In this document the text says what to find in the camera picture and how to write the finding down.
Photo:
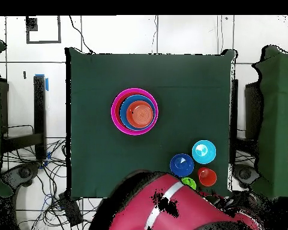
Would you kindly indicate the orange small bowl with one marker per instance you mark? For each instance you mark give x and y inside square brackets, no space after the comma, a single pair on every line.
[140,114]

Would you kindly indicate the dark blue small bowl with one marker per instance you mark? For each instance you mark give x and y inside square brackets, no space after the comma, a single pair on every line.
[181,165]

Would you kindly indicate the light blue small bowl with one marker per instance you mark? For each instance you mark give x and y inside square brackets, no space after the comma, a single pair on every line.
[204,152]

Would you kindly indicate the green plastic cup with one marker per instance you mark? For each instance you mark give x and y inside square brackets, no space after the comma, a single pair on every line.
[189,182]

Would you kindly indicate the orange plastic cup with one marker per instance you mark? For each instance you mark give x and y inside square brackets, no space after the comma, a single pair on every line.
[207,176]

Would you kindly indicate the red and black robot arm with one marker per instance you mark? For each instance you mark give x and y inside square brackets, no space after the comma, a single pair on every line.
[182,210]

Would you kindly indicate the blue medium bowl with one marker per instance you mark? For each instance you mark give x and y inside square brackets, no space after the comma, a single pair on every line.
[123,115]

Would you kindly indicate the pink large bowl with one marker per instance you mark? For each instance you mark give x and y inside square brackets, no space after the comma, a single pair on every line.
[113,112]

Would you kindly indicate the dark green tablecloth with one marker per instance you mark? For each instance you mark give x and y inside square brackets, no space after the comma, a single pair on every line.
[98,83]

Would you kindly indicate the black power strip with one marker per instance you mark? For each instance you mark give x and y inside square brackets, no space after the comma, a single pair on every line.
[70,210]

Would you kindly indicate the black floor stand base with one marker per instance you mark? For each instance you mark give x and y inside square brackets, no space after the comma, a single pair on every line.
[24,172]
[246,175]

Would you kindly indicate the black post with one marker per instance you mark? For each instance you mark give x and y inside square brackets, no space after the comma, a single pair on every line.
[234,107]

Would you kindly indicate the black frame with blue tape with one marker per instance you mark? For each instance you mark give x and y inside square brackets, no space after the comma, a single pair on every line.
[39,107]

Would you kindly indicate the black square floor frame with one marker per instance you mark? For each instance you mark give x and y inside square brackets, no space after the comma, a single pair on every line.
[31,24]

